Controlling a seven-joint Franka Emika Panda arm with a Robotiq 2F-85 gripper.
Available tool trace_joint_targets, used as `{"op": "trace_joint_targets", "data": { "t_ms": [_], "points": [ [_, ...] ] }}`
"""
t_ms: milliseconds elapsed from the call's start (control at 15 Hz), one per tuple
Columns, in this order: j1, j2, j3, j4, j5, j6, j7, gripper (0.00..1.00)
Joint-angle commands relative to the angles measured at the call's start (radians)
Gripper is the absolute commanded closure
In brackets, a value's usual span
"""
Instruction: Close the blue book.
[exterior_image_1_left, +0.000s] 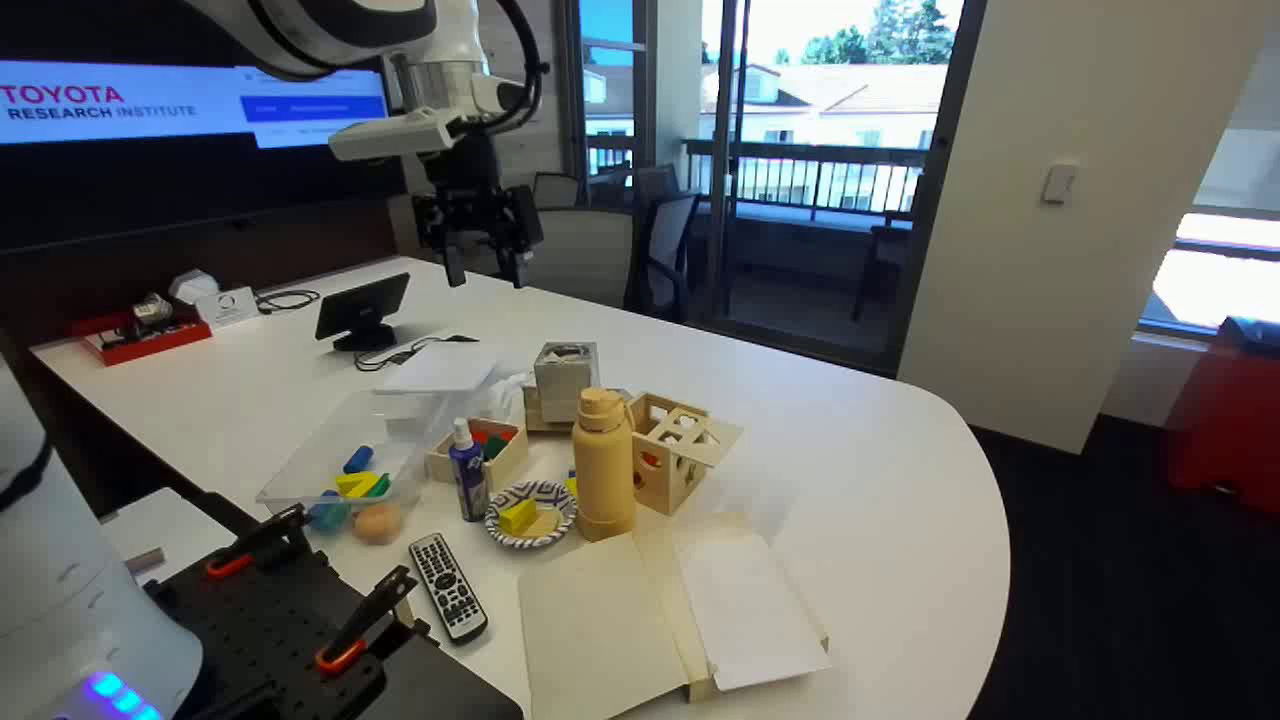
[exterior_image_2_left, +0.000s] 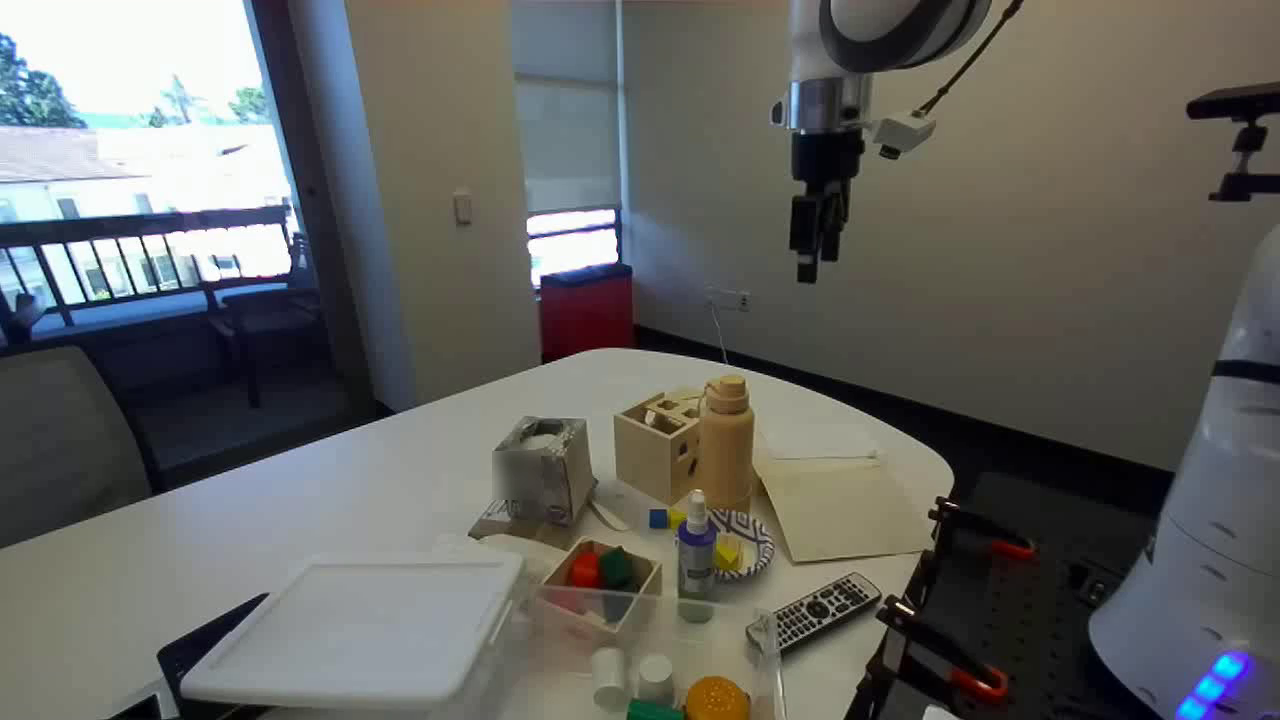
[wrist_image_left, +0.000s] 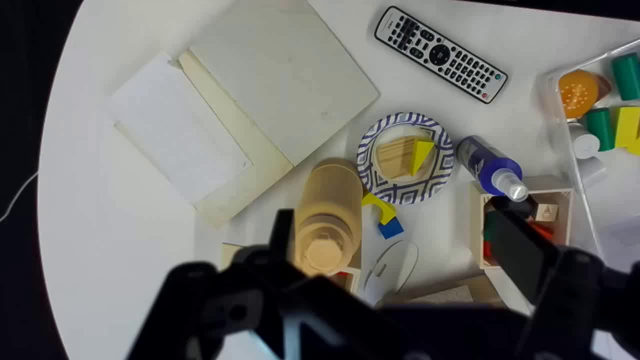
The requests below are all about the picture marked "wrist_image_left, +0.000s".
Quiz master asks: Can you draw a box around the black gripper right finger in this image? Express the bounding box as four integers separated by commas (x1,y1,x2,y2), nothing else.
488,198,640,360

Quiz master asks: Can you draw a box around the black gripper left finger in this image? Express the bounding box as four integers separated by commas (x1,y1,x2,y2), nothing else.
126,209,316,360

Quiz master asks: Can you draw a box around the blue hardcover book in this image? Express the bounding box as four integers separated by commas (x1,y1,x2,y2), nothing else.
108,0,382,229

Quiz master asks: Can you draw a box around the red block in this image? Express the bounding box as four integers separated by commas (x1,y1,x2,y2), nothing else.
527,220,557,245

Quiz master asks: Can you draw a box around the wooden box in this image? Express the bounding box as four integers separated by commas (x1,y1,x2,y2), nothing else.
478,187,575,272

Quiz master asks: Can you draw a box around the small wooden cube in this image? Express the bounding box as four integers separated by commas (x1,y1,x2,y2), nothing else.
531,203,560,226

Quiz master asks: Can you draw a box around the clear plastic container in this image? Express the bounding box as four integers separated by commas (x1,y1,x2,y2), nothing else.
537,38,640,259

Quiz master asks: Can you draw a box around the white round cap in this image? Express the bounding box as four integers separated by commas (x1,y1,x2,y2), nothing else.
569,132,602,162

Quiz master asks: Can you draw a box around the blue spray bottle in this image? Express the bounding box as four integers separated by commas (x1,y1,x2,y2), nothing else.
456,134,530,205

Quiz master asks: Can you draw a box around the green cylinder block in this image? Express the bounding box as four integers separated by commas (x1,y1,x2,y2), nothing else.
583,107,617,152
610,53,640,103

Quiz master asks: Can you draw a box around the small blue block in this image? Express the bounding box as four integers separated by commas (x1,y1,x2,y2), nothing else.
375,217,405,240

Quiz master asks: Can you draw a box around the yellow triangular block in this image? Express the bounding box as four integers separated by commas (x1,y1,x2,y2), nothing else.
405,136,438,177

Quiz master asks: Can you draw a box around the yellow arch block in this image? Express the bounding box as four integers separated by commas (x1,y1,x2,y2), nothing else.
359,193,398,226

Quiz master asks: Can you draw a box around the blue patterned paper plate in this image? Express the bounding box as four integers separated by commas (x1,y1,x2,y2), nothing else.
354,111,458,206

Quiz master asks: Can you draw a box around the plain wooden block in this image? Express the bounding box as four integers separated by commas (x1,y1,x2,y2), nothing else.
375,134,426,181

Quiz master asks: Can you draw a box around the black remote control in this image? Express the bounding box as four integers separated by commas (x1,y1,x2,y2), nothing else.
371,4,509,107

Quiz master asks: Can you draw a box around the wooden ring stacking tower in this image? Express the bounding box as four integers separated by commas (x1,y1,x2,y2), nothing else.
291,159,366,278

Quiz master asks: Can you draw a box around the white cable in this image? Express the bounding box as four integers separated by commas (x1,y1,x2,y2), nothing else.
0,170,39,226

